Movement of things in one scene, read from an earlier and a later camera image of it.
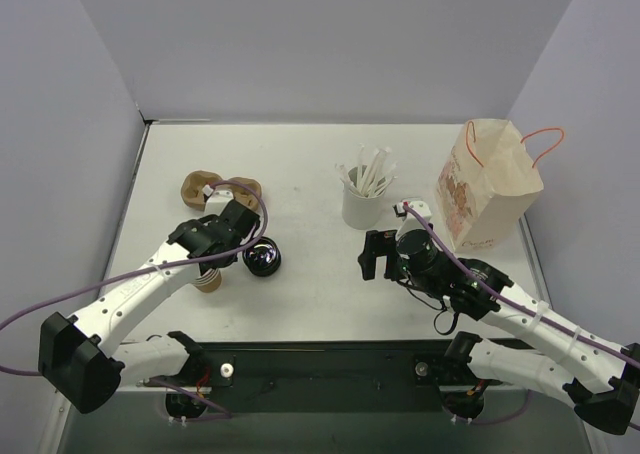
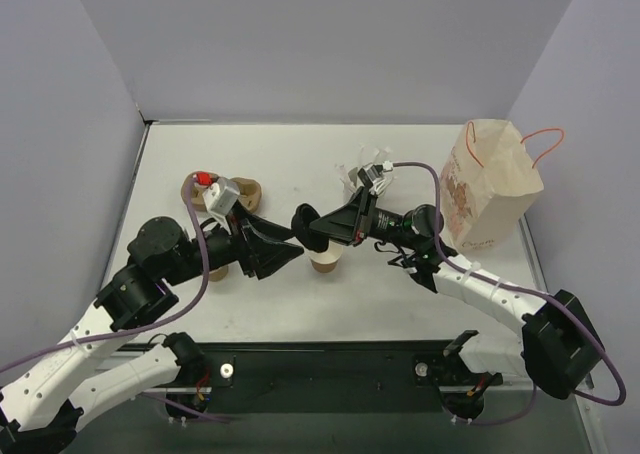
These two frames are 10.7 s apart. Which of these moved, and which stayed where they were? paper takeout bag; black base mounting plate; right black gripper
Moved: right black gripper
Stayed: black base mounting plate; paper takeout bag
